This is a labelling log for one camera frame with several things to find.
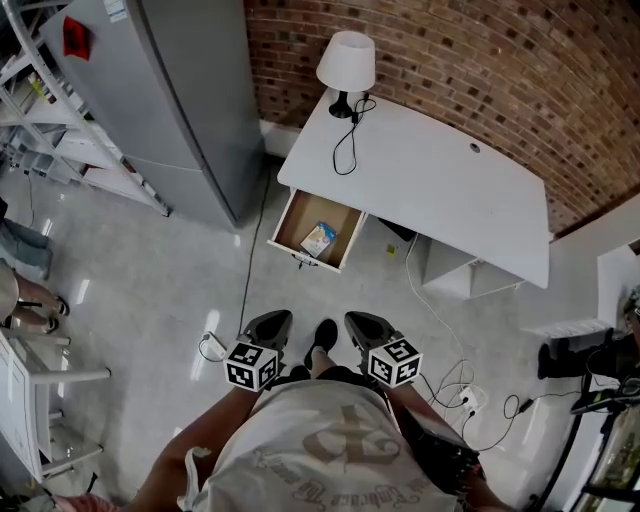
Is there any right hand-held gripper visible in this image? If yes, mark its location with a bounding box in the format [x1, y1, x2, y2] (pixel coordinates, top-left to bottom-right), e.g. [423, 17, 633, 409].
[343, 310, 424, 389]

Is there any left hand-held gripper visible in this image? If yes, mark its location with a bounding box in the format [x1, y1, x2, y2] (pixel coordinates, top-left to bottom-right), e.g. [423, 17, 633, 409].
[223, 309, 295, 393]

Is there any small colourful packet item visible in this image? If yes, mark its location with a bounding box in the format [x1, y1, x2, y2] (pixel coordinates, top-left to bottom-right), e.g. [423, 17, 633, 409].
[299, 221, 339, 259]

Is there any white wooden desk drawer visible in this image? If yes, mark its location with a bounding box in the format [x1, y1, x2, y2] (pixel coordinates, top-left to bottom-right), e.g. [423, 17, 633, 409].
[267, 187, 369, 274]

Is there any person's right forearm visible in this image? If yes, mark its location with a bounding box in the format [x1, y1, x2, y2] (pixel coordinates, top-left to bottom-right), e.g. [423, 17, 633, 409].
[387, 380, 504, 512]

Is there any person's left forearm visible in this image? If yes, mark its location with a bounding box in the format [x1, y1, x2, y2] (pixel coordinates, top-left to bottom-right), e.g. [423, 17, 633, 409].
[133, 384, 262, 512]

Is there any white desk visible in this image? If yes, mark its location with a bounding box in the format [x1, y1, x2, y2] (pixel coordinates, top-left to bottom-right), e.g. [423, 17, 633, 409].
[276, 87, 552, 301]

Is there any white power strip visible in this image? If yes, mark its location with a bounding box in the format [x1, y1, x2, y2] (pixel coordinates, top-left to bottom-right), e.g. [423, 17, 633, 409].
[198, 330, 229, 362]
[457, 384, 489, 414]

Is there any person's black shoe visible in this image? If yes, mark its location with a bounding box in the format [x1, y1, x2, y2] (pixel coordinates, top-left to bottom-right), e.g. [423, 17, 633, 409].
[303, 318, 340, 372]

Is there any person's white printed shirt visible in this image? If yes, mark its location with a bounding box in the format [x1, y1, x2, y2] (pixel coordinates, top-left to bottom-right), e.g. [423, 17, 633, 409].
[177, 377, 467, 512]

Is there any white open shelf unit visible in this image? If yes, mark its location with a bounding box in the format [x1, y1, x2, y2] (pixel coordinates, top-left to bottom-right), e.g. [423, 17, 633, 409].
[422, 234, 527, 301]

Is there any white ribbed panel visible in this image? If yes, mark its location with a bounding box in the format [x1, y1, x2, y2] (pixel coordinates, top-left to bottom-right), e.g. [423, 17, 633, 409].
[520, 316, 614, 342]

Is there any black framed glass tank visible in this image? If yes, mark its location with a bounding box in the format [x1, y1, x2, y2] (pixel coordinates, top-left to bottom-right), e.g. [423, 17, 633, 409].
[542, 374, 640, 512]

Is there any white cabinet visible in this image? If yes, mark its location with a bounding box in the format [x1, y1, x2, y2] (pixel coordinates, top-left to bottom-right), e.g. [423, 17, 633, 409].
[596, 239, 640, 329]

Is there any grey refrigerator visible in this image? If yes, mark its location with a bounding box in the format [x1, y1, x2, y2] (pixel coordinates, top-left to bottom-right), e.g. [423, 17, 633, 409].
[39, 0, 267, 229]

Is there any white metal shelf rack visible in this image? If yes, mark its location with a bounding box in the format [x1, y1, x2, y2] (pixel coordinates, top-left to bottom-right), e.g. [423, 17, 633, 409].
[0, 0, 172, 219]

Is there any white table lamp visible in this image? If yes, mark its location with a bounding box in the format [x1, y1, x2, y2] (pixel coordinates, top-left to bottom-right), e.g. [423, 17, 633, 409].
[315, 30, 377, 120]

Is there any red paper sheet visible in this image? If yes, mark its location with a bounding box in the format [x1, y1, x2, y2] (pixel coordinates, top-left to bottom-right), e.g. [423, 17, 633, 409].
[62, 15, 94, 62]

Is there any white floor cable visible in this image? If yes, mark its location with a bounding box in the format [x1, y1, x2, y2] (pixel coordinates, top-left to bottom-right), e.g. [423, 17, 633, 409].
[404, 232, 477, 401]

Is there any long black floor cable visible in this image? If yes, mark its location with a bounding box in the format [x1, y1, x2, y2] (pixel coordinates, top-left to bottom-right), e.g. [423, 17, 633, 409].
[238, 167, 274, 341]

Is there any black cable with adapter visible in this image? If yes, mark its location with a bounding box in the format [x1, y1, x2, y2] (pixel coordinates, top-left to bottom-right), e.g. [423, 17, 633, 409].
[460, 390, 584, 453]

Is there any white metal frame table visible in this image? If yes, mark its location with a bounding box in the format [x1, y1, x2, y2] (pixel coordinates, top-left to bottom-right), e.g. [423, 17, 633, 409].
[0, 327, 112, 482]

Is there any black lamp cable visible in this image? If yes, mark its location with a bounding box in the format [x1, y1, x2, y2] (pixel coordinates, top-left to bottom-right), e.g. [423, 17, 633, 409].
[332, 92, 377, 177]

